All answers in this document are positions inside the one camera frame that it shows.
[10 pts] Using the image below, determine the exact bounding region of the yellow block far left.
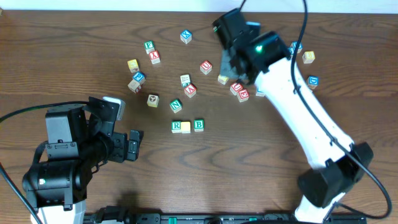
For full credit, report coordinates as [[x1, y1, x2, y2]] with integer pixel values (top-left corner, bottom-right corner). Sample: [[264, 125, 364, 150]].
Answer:
[[127, 59, 140, 73]]

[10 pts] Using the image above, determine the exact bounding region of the yellow O block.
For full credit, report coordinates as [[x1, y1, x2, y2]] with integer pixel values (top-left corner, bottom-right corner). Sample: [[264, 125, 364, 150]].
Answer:
[[180, 121, 191, 134]]

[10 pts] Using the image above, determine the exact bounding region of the red U block upper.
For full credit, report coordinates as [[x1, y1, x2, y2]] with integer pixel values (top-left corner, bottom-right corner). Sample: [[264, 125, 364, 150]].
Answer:
[[200, 60, 213, 75]]

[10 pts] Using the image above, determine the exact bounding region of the plain wood red-sided block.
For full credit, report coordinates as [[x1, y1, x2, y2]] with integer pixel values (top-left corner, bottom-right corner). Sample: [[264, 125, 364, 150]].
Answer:
[[127, 80, 142, 93]]

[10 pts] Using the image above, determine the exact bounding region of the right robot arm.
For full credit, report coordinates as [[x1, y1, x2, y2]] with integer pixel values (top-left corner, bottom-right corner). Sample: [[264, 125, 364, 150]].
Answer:
[[213, 9, 373, 223]]

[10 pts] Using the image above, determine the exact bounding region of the red u block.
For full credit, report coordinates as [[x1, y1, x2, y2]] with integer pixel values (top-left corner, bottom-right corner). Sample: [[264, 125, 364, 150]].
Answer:
[[230, 82, 243, 96], [200, 60, 213, 75]]

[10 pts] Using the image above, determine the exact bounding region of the red Y block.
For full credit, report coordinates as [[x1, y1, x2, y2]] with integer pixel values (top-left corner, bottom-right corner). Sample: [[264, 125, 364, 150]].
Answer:
[[149, 50, 160, 64]]

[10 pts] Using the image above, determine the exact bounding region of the wood block green side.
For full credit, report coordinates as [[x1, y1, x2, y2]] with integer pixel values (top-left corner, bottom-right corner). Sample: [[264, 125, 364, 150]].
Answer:
[[180, 74, 191, 88]]

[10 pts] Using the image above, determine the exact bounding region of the green F block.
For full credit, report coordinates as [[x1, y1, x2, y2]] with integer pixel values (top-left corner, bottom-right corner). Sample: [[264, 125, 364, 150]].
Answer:
[[144, 40, 155, 54]]

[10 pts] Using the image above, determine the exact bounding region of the yellow block centre lower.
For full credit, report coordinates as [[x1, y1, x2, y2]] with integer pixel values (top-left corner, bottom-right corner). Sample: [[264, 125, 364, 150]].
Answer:
[[218, 75, 229, 85]]

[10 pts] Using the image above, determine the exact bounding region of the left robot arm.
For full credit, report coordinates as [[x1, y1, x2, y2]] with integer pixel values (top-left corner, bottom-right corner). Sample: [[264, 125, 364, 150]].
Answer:
[[22, 96, 143, 223]]

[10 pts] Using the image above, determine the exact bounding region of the blue D block upper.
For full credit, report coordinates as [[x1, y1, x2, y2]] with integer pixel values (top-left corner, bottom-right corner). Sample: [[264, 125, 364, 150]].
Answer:
[[290, 41, 303, 54]]

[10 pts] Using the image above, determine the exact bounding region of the blue 5 block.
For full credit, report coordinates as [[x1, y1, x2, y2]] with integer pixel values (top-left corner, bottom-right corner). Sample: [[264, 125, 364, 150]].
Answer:
[[288, 47, 294, 55]]

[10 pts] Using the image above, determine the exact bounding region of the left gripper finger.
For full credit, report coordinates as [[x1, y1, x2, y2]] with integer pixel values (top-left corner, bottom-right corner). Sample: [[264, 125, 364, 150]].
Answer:
[[126, 129, 144, 161], [83, 97, 120, 137]]

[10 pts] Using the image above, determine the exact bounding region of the blue D block lower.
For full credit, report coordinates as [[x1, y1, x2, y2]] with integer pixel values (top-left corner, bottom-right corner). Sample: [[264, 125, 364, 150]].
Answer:
[[307, 76, 319, 90]]

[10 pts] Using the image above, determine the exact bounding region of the red E block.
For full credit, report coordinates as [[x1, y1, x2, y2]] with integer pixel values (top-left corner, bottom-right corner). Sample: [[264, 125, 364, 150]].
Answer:
[[236, 89, 249, 102]]

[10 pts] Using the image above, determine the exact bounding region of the yellow 8 block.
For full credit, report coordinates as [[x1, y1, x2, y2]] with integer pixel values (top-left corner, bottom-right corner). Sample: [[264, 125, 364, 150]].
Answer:
[[302, 51, 315, 64]]

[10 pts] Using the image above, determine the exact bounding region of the blue T block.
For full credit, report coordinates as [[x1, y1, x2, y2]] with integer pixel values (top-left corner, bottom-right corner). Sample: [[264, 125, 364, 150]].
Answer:
[[256, 89, 265, 97]]

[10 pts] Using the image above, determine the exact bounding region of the green B block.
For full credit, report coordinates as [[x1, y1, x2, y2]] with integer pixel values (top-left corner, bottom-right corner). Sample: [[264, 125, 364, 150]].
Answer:
[[193, 119, 205, 132]]

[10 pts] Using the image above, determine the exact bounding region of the blue P block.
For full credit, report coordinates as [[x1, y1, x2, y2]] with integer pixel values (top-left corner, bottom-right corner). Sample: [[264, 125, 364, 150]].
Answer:
[[132, 72, 146, 85]]

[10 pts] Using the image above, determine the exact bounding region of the left black cable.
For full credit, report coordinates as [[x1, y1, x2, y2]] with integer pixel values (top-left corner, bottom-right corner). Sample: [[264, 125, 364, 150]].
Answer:
[[0, 101, 90, 224]]

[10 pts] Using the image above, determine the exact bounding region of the blue X block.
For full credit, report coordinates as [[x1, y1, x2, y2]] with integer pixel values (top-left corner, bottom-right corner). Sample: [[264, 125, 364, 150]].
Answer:
[[180, 30, 192, 44]]

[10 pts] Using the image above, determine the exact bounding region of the green R block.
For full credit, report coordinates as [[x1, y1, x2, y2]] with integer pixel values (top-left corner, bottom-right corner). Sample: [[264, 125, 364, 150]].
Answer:
[[171, 121, 182, 133]]

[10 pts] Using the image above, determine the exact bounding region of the wood picture block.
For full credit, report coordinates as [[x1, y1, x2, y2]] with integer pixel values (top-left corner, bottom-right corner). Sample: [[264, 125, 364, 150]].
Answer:
[[147, 95, 159, 108]]

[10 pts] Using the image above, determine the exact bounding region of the blue d block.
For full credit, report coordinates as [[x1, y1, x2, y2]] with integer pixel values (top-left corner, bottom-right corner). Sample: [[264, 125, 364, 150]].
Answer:
[[307, 76, 319, 90], [290, 41, 303, 54]]

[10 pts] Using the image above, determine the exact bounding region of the green N block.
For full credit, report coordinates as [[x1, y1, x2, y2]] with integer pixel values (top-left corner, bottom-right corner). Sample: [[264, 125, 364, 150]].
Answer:
[[170, 99, 182, 113]]

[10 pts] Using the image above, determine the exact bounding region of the red U block lower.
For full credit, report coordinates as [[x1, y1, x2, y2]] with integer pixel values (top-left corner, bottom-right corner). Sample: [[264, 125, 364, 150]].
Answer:
[[230, 82, 243, 96]]

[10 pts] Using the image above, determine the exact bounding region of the right black cable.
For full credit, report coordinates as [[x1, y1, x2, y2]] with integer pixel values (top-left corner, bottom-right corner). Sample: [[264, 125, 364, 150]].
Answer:
[[239, 0, 393, 220]]

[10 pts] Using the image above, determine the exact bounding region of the red A block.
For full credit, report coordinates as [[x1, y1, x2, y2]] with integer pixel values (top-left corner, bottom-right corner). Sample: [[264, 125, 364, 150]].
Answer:
[[184, 83, 197, 98]]

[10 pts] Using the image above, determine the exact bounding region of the black cable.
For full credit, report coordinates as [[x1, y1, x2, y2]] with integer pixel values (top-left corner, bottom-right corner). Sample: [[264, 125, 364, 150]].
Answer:
[[0, 101, 90, 224], [239, 0, 393, 220]]

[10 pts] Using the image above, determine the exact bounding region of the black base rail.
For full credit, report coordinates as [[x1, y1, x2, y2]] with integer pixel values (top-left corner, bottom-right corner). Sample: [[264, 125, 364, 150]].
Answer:
[[83, 205, 368, 224]]

